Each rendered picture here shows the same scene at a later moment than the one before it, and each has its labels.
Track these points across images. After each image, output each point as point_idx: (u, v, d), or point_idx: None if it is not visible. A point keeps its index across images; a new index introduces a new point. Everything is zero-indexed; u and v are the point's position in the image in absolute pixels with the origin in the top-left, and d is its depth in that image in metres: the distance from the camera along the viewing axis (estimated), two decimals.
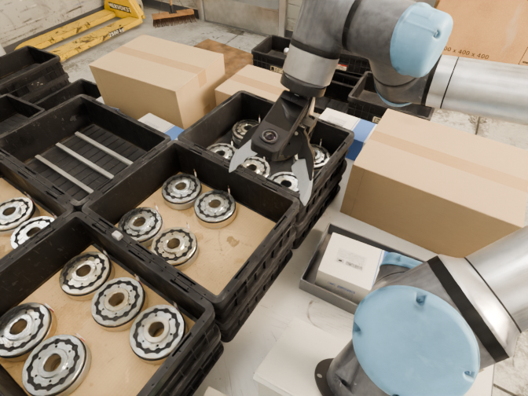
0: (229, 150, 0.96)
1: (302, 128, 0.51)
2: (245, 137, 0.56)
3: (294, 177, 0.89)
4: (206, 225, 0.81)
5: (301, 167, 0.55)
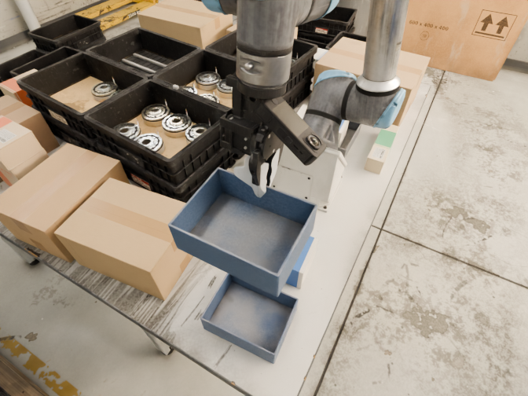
0: None
1: None
2: (258, 175, 0.53)
3: None
4: (224, 95, 1.32)
5: (276, 158, 0.57)
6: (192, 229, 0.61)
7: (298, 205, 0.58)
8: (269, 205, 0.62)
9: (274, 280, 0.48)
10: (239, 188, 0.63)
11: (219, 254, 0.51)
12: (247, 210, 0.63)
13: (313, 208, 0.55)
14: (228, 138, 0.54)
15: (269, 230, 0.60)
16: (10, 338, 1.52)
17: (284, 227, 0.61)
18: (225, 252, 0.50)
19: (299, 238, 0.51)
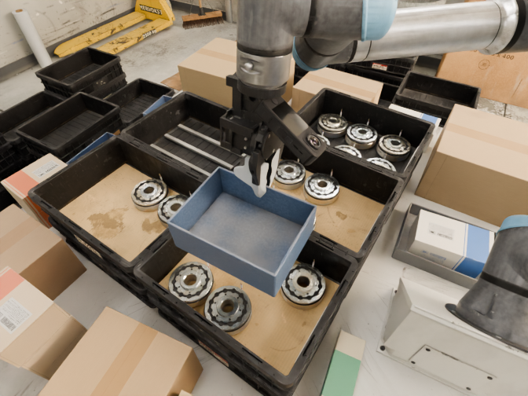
0: (320, 140, 1.10)
1: None
2: (258, 174, 0.53)
3: (383, 162, 1.03)
4: (317, 201, 0.95)
5: (276, 158, 0.57)
6: (191, 227, 0.61)
7: (297, 206, 0.58)
8: (269, 205, 0.62)
9: (271, 280, 0.48)
10: (239, 188, 0.63)
11: (218, 252, 0.51)
12: (246, 210, 0.63)
13: (313, 209, 0.55)
14: (228, 138, 0.54)
15: (269, 230, 0.60)
16: None
17: (284, 228, 0.61)
18: (222, 251, 0.50)
19: (297, 239, 0.51)
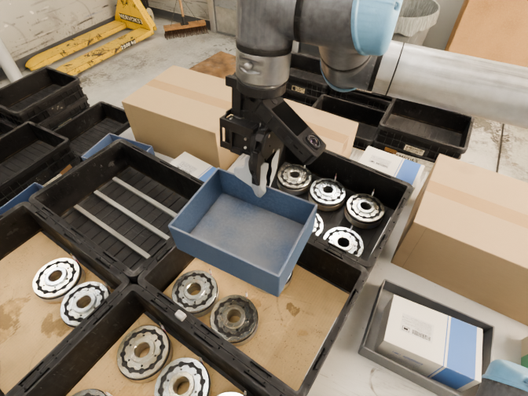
0: None
1: None
2: (258, 175, 0.53)
3: (350, 233, 0.85)
4: (263, 290, 0.77)
5: (276, 157, 0.57)
6: (192, 229, 0.61)
7: (298, 205, 0.58)
8: (269, 205, 0.62)
9: (275, 280, 0.49)
10: (239, 188, 0.63)
11: (220, 254, 0.51)
12: (247, 210, 0.63)
13: (313, 208, 0.55)
14: (228, 138, 0.54)
15: (270, 230, 0.60)
16: None
17: (284, 227, 0.61)
18: (225, 253, 0.50)
19: (299, 238, 0.51)
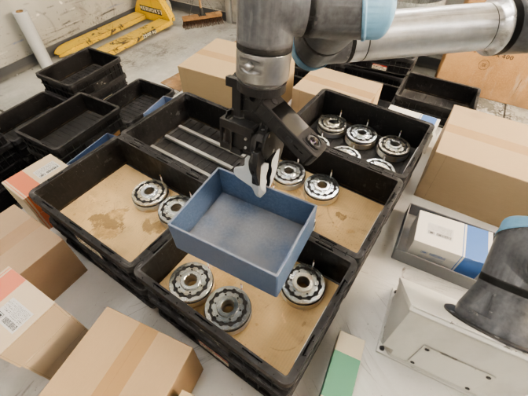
0: None
1: None
2: (258, 175, 0.53)
3: (383, 163, 1.04)
4: (316, 202, 0.95)
5: (276, 158, 0.57)
6: (192, 228, 0.61)
7: (298, 205, 0.58)
8: (269, 205, 0.62)
9: (273, 280, 0.48)
10: (239, 188, 0.63)
11: (218, 254, 0.51)
12: (247, 210, 0.63)
13: (313, 208, 0.55)
14: (228, 138, 0.54)
15: (269, 230, 0.60)
16: None
17: (284, 227, 0.61)
18: (224, 252, 0.50)
19: (298, 238, 0.51)
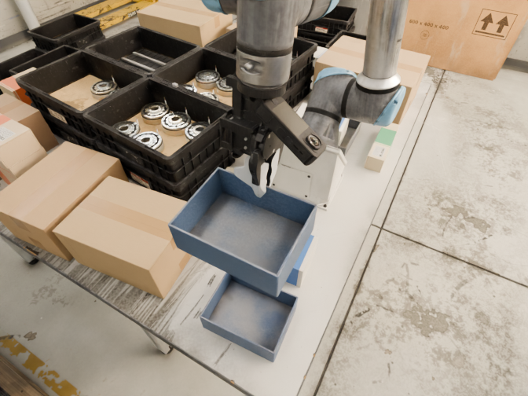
0: None
1: None
2: (258, 175, 0.53)
3: None
4: (224, 93, 1.32)
5: (276, 158, 0.57)
6: (192, 229, 0.61)
7: (298, 205, 0.58)
8: (269, 205, 0.62)
9: (273, 280, 0.49)
10: (239, 188, 0.63)
11: (219, 254, 0.51)
12: (247, 210, 0.63)
13: (313, 208, 0.55)
14: (228, 138, 0.54)
15: (269, 230, 0.60)
16: (9, 337, 1.52)
17: (284, 227, 0.61)
18: (224, 252, 0.50)
19: (298, 238, 0.51)
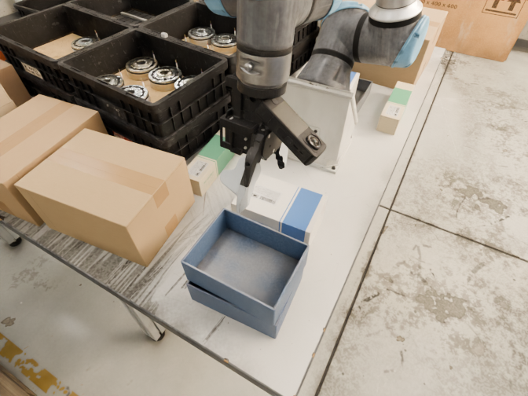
0: None
1: None
2: (251, 170, 0.50)
3: None
4: (219, 49, 1.19)
5: (284, 145, 0.58)
6: (199, 262, 0.69)
7: (292, 243, 0.67)
8: (267, 241, 0.71)
9: (271, 313, 0.57)
10: (241, 226, 0.72)
11: (225, 288, 0.60)
12: (248, 245, 0.72)
13: (306, 248, 0.64)
14: (228, 138, 0.54)
15: (268, 264, 0.69)
16: None
17: (281, 262, 0.70)
18: (229, 287, 0.59)
19: (293, 276, 0.60)
